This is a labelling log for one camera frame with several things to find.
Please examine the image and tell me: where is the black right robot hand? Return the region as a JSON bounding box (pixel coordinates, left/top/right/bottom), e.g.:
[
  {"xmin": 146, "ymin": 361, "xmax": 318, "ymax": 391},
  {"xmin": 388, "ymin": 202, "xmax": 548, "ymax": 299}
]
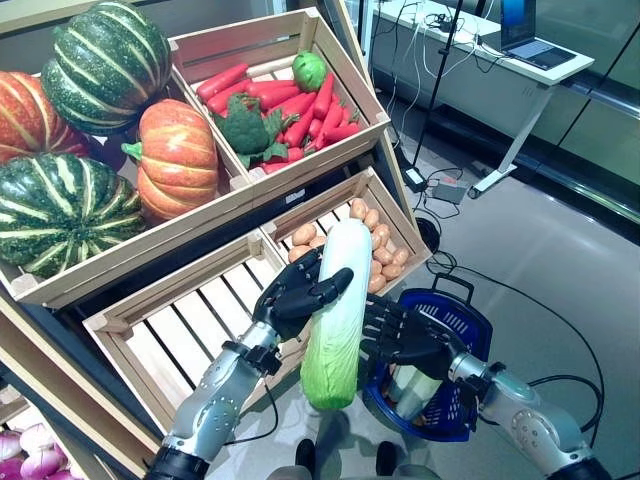
[{"xmin": 359, "ymin": 293, "xmax": 469, "ymax": 381}]

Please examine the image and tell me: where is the blue plastic shopping basket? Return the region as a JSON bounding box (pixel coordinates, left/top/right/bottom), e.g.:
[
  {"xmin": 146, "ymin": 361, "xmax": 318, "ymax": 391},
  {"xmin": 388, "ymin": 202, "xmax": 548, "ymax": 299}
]
[{"xmin": 360, "ymin": 273, "xmax": 494, "ymax": 444}]

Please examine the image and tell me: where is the black right robot foot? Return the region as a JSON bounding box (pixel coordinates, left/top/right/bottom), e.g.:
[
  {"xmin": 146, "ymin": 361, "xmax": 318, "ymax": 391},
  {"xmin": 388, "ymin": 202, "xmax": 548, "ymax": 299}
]
[{"xmin": 375, "ymin": 440, "xmax": 401, "ymax": 471}]

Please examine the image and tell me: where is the black robot foot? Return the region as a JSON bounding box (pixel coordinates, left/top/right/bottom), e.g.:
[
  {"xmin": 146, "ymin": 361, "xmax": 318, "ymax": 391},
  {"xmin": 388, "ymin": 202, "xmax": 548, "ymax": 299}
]
[
  {"xmin": 375, "ymin": 440, "xmax": 401, "ymax": 471},
  {"xmin": 294, "ymin": 438, "xmax": 317, "ymax": 469}
]

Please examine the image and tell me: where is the wooden potato crate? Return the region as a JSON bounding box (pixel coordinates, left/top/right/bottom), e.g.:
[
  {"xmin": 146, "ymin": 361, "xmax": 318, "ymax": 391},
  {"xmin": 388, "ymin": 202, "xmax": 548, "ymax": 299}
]
[{"xmin": 259, "ymin": 167, "xmax": 434, "ymax": 301}]

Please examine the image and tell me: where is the black left robot foot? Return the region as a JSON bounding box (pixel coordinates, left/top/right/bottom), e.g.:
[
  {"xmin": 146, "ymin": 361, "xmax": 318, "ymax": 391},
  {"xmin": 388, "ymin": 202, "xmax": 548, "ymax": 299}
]
[{"xmin": 294, "ymin": 438, "xmax": 317, "ymax": 469}]

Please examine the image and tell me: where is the grey power box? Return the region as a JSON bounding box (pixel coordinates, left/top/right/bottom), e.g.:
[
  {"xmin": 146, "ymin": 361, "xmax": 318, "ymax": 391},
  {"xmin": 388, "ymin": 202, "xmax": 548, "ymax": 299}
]
[{"xmin": 430, "ymin": 182, "xmax": 469, "ymax": 204}]

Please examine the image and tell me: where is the black power adapter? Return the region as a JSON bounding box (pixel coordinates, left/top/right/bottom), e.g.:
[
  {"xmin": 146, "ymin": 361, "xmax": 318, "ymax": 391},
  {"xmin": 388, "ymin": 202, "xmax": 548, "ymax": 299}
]
[{"xmin": 403, "ymin": 167, "xmax": 430, "ymax": 192}]

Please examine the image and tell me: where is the wooden carrot crate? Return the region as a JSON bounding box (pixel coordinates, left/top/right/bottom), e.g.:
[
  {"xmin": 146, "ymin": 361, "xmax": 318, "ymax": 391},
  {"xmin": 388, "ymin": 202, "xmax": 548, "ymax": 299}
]
[{"xmin": 167, "ymin": 7, "xmax": 391, "ymax": 189}]

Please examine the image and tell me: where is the light slatted wooden crate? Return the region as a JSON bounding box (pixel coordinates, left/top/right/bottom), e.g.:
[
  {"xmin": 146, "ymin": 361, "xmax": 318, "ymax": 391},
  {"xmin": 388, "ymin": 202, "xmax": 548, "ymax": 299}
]
[{"xmin": 82, "ymin": 232, "xmax": 314, "ymax": 436}]

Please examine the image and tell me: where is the black tripod stand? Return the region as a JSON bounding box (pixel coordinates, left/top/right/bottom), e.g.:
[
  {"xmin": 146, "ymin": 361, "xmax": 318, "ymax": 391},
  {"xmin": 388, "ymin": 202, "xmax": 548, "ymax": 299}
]
[{"xmin": 410, "ymin": 0, "xmax": 466, "ymax": 171}]

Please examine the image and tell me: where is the dark green broccoli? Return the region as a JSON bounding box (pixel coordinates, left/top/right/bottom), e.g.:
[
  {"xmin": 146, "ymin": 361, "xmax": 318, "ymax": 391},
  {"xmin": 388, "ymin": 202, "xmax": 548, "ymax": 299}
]
[{"xmin": 213, "ymin": 93, "xmax": 296, "ymax": 170}]

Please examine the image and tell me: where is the light green round cabbage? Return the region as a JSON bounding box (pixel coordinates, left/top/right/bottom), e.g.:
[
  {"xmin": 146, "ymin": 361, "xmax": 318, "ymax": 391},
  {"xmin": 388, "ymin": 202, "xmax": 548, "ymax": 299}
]
[{"xmin": 292, "ymin": 49, "xmax": 329, "ymax": 94}]

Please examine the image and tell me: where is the orange pumpkin green stem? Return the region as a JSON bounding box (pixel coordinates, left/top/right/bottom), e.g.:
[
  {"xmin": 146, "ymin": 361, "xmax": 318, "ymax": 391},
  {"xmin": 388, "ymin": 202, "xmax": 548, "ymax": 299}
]
[{"xmin": 121, "ymin": 98, "xmax": 220, "ymax": 225}]

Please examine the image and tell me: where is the wooden pumpkin crate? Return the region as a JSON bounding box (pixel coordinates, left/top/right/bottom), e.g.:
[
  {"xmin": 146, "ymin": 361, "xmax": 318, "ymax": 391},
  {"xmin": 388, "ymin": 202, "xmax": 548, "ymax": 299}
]
[{"xmin": 0, "ymin": 74, "xmax": 261, "ymax": 309}]

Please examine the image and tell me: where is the white rolling desk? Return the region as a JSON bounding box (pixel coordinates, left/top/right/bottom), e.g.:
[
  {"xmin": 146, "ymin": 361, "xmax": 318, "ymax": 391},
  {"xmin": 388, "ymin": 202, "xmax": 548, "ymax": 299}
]
[{"xmin": 372, "ymin": 0, "xmax": 596, "ymax": 200}]

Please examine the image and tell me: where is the open grey laptop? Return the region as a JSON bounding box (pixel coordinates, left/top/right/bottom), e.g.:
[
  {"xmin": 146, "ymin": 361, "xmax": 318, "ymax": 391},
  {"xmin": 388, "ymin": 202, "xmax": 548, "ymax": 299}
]
[{"xmin": 499, "ymin": 0, "xmax": 579, "ymax": 70}]

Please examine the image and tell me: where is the green striped pumpkin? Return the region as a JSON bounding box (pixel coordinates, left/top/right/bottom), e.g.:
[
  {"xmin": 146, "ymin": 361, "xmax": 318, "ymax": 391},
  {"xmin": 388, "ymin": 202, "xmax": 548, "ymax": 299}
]
[
  {"xmin": 40, "ymin": 1, "xmax": 173, "ymax": 136},
  {"xmin": 0, "ymin": 152, "xmax": 147, "ymax": 280}
]

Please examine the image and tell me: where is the purple onion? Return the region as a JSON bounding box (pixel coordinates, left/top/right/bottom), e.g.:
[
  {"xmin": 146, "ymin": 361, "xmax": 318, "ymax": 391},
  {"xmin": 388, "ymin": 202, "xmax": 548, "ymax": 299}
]
[
  {"xmin": 0, "ymin": 430, "xmax": 24, "ymax": 461},
  {"xmin": 22, "ymin": 448, "xmax": 66, "ymax": 476}
]

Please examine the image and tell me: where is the white pink onion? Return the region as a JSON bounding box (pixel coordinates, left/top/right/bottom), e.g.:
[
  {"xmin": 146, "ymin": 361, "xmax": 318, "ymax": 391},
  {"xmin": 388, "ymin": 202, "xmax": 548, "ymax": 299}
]
[{"xmin": 19, "ymin": 423, "xmax": 56, "ymax": 453}]

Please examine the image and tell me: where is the reddish orange striped pumpkin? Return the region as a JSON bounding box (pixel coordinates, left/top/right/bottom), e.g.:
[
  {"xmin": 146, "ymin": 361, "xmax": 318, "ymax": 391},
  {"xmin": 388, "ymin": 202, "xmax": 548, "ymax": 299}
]
[{"xmin": 0, "ymin": 70, "xmax": 91, "ymax": 164}]

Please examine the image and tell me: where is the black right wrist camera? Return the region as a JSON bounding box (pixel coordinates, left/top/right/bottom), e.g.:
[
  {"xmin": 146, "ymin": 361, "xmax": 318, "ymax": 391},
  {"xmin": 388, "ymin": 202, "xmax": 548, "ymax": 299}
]
[{"xmin": 452, "ymin": 374, "xmax": 494, "ymax": 431}]

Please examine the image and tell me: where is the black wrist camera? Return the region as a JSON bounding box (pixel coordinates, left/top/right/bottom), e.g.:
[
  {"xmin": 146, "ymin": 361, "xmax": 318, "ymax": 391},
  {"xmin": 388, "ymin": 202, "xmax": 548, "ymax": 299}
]
[
  {"xmin": 244, "ymin": 345, "xmax": 284, "ymax": 375},
  {"xmin": 452, "ymin": 374, "xmax": 494, "ymax": 431}
]

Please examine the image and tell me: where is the black cable coil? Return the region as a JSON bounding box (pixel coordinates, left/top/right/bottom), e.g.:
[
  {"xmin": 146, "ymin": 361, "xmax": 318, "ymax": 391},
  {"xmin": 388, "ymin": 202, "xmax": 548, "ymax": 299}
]
[{"xmin": 412, "ymin": 217, "xmax": 444, "ymax": 256}]

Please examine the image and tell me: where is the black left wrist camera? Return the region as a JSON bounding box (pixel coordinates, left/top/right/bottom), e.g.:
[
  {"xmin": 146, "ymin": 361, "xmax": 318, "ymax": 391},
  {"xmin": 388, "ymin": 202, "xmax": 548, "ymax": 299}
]
[{"xmin": 244, "ymin": 345, "xmax": 284, "ymax": 375}]

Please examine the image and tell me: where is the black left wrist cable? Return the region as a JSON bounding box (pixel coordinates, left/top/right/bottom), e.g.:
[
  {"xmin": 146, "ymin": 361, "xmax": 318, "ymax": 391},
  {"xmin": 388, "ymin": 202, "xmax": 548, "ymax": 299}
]
[{"xmin": 222, "ymin": 379, "xmax": 280, "ymax": 446}]

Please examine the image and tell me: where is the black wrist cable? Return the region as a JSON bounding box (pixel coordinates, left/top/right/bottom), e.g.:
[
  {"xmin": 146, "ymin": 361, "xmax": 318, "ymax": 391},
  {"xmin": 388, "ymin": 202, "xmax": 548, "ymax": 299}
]
[
  {"xmin": 529, "ymin": 374, "xmax": 605, "ymax": 434},
  {"xmin": 222, "ymin": 379, "xmax": 280, "ymax": 446}
]

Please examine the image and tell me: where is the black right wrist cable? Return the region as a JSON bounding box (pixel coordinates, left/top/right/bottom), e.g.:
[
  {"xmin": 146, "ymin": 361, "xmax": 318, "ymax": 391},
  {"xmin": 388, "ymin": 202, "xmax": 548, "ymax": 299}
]
[{"xmin": 529, "ymin": 374, "xmax": 605, "ymax": 434}]

